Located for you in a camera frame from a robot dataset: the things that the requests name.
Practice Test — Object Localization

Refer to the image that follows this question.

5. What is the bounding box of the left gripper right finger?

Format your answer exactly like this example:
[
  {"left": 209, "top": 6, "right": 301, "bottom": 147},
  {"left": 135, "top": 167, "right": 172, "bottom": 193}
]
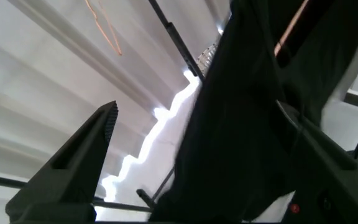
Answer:
[{"left": 275, "top": 100, "right": 358, "bottom": 223}]

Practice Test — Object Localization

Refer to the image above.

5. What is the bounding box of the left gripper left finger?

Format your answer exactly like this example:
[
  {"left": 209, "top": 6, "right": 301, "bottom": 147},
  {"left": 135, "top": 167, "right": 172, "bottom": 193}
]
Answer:
[{"left": 4, "top": 100, "right": 119, "bottom": 223}]

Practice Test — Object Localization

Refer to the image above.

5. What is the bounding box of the black clothes rack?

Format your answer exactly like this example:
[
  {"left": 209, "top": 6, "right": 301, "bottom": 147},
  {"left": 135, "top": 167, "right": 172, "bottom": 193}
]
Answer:
[{"left": 0, "top": 0, "right": 205, "bottom": 214}]

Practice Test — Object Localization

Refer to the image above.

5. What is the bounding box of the black short-sleeved shirt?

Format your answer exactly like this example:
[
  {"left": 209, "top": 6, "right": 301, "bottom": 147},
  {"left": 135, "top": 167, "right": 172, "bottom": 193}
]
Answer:
[{"left": 149, "top": 0, "right": 358, "bottom": 223}]

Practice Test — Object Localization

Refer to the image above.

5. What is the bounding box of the pink clothes hanger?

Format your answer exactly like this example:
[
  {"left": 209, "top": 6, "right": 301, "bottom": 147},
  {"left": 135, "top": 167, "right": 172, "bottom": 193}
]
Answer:
[
  {"left": 84, "top": 0, "right": 124, "bottom": 57},
  {"left": 273, "top": 0, "right": 311, "bottom": 57}
]

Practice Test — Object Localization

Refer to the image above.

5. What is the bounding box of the white laundry basket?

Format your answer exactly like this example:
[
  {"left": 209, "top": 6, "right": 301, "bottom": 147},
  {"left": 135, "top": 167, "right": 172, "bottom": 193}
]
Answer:
[{"left": 196, "top": 42, "right": 219, "bottom": 76}]

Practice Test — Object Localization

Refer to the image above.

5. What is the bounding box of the white curtain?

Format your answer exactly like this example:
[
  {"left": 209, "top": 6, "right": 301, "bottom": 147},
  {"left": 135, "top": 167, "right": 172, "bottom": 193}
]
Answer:
[{"left": 0, "top": 0, "right": 233, "bottom": 202}]

